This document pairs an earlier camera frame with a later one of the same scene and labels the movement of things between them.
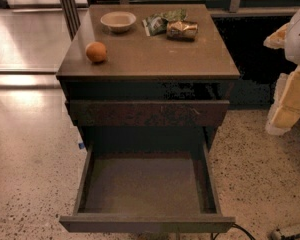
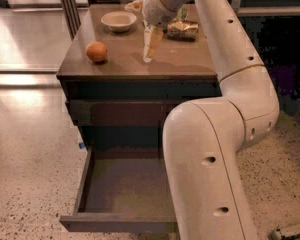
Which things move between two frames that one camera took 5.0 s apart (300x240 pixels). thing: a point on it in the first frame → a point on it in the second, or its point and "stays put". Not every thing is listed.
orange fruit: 96,52 stays put
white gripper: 299,40 → 157,11
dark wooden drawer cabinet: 147,74 stays put
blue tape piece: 81,145 stays put
